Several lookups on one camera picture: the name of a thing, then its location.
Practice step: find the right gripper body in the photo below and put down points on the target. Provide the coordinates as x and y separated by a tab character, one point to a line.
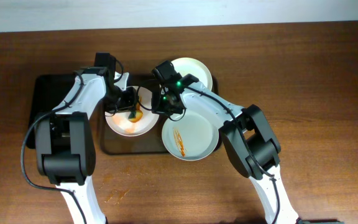
168	106

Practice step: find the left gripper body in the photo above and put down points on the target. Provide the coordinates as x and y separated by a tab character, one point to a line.
128	101

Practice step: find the white plate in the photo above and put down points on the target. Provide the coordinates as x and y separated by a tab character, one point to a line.
186	65
189	137
120	124

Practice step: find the yellow green sponge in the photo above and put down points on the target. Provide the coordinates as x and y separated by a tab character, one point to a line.
136	114

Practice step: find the white plate top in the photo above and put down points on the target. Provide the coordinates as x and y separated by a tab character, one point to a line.
186	65

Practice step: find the white plate bottom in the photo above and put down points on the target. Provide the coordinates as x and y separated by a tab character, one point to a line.
189	137

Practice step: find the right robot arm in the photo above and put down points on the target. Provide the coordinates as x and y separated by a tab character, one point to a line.
249	141

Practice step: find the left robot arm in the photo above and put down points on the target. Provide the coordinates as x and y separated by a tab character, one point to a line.
63	140

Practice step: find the brown plastic serving tray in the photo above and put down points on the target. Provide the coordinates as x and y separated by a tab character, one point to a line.
114	144

